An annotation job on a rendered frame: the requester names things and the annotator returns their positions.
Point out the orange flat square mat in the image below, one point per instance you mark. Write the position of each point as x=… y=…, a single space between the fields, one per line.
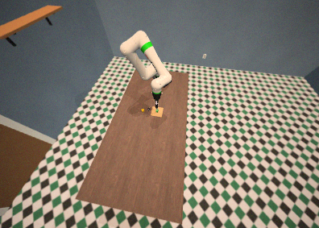
x=159 y=114

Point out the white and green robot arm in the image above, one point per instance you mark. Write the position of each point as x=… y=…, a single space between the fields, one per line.
x=162 y=76

